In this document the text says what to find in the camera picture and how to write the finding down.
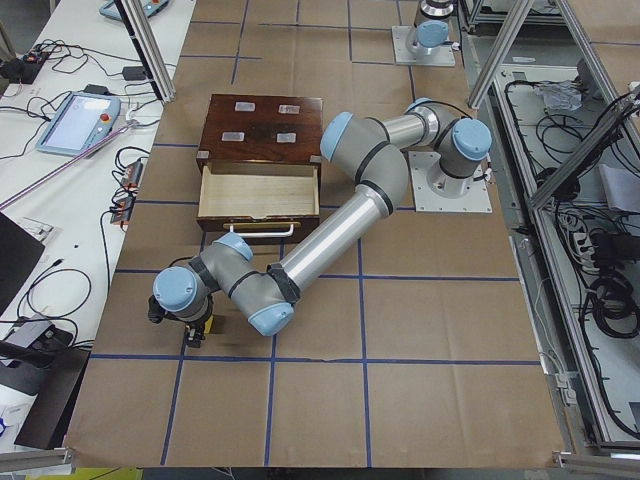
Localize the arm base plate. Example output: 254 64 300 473
408 151 493 214
391 26 455 67

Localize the dark wooden drawer cabinet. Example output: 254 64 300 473
196 94 323 168

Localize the teach pendant tablet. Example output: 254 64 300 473
36 92 121 157

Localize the dark wooden board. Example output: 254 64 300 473
15 349 90 450

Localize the black laptop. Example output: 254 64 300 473
0 214 45 313

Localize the aluminium frame rail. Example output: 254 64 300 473
467 0 534 110

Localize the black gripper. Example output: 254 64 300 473
147 295 214 348

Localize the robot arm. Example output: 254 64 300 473
406 0 454 56
147 97 492 346

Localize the light wooden drawer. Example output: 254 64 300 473
196 161 320 243

